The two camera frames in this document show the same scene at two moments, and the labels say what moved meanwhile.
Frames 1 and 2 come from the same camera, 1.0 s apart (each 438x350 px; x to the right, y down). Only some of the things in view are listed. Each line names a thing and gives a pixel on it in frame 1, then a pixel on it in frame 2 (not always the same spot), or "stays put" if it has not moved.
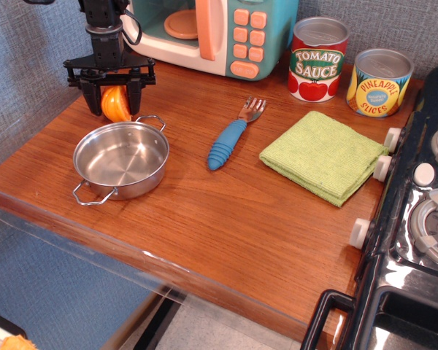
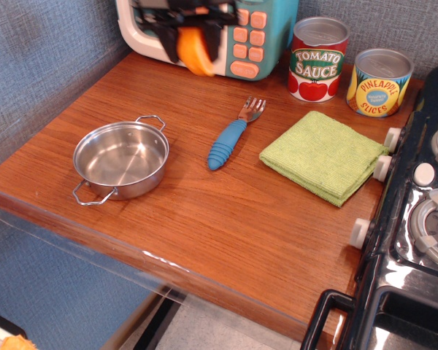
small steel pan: [126, 157] stays put
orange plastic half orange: [115, 104] to [193, 50]
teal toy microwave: [239, 39] stays put
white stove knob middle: [382, 167] stays put
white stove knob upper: [391, 138] stays put
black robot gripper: [109, 65] to [163, 14]
